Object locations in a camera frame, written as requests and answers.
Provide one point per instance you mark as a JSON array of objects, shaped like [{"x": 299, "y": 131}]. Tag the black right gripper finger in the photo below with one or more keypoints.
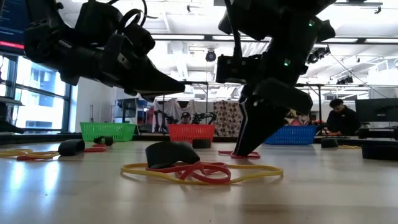
[
  {"x": 261, "y": 124},
  {"x": 241, "y": 137}
]

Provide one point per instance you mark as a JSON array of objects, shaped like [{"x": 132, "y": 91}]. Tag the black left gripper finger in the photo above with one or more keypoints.
[
  {"x": 149, "y": 73},
  {"x": 149, "y": 88}
]

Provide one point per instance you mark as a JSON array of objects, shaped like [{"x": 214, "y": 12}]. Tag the red rubber band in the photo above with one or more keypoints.
[
  {"x": 224, "y": 152},
  {"x": 214, "y": 179},
  {"x": 94, "y": 149}
]

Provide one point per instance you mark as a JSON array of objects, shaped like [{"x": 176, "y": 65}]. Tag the wide black rubber band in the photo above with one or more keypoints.
[
  {"x": 104, "y": 140},
  {"x": 379, "y": 152},
  {"x": 201, "y": 143},
  {"x": 171, "y": 154},
  {"x": 71, "y": 147}
]

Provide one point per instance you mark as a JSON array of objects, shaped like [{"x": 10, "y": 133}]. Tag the black background robot arm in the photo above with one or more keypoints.
[
  {"x": 203, "y": 117},
  {"x": 161, "y": 119}
]

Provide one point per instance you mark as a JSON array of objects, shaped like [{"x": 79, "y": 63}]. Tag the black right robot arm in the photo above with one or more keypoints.
[{"x": 280, "y": 18}]

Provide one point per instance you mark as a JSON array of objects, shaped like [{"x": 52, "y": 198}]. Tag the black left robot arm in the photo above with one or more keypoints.
[{"x": 46, "y": 40}]

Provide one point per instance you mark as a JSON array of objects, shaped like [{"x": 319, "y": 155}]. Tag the brown dotted hanging cloth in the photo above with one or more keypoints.
[{"x": 228, "y": 118}]

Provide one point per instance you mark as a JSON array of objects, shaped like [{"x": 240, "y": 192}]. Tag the dark background screen cart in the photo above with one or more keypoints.
[{"x": 128, "y": 107}]

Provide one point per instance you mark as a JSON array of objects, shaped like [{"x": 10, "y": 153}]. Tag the white hanging cloth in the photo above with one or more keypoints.
[{"x": 174, "y": 107}]

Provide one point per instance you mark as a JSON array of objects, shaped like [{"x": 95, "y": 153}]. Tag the multicolour geometric hanging cloth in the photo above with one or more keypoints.
[{"x": 297, "y": 119}]

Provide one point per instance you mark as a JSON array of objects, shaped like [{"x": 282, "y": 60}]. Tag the blue plastic basket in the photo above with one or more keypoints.
[{"x": 295, "y": 135}]

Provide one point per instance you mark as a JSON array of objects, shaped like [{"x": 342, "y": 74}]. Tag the black metal background rig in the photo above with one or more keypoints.
[
  {"x": 199, "y": 83},
  {"x": 319, "y": 102}
]

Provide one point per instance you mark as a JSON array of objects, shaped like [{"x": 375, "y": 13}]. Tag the person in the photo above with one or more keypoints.
[
  {"x": 342, "y": 121},
  {"x": 185, "y": 117}
]

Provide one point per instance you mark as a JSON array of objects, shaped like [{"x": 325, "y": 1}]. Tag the red plastic basket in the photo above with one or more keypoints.
[{"x": 186, "y": 133}]

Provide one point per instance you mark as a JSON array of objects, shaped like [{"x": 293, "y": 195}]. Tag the black ceiling spotlights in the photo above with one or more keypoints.
[
  {"x": 318, "y": 53},
  {"x": 345, "y": 80}
]

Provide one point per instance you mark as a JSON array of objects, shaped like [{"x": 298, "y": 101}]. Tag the green plastic basket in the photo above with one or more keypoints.
[{"x": 105, "y": 132}]

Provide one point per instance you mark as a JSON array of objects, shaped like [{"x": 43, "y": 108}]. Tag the large window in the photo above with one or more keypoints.
[{"x": 40, "y": 93}]

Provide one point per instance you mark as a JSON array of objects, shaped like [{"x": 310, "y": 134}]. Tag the black background monitor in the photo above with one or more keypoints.
[{"x": 376, "y": 109}]

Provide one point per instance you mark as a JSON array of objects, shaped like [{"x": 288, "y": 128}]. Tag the dark computer monitor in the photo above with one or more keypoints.
[{"x": 12, "y": 31}]

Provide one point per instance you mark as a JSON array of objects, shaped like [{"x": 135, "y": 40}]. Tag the dark grey desk top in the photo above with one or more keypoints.
[{"x": 9, "y": 101}]

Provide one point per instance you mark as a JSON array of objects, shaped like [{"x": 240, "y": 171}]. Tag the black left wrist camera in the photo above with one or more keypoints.
[{"x": 96, "y": 18}]

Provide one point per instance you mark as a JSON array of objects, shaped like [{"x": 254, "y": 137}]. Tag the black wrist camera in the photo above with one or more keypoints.
[
  {"x": 96, "y": 18},
  {"x": 236, "y": 69}
]

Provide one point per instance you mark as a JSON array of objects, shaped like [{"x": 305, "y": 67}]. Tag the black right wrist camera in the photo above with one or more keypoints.
[{"x": 236, "y": 69}]

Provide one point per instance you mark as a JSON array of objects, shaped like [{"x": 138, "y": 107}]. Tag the black ceiling camera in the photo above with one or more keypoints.
[{"x": 211, "y": 56}]

